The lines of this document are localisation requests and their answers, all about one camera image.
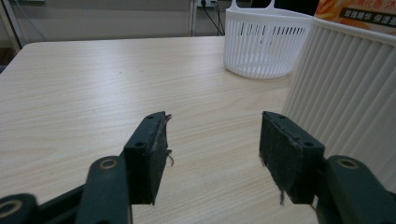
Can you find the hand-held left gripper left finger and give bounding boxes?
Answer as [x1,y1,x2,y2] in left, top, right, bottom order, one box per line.
[123,110,175,206]

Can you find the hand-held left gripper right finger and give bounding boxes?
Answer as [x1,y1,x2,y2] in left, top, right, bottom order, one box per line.
[259,110,326,205]

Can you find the white ribbed basket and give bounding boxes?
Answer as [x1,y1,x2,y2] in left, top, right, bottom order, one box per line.
[281,17,396,194]

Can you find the pump soap bottle orange label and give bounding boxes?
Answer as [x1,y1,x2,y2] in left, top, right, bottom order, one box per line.
[314,0,396,37]

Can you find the white slotted basket with handles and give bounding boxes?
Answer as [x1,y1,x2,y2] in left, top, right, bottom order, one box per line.
[222,0,314,80]

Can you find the black cable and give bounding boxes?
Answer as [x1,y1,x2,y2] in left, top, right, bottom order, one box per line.
[214,0,226,35]
[200,0,225,36]

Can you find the white wall socket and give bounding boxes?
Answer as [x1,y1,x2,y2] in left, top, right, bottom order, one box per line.
[196,0,219,8]

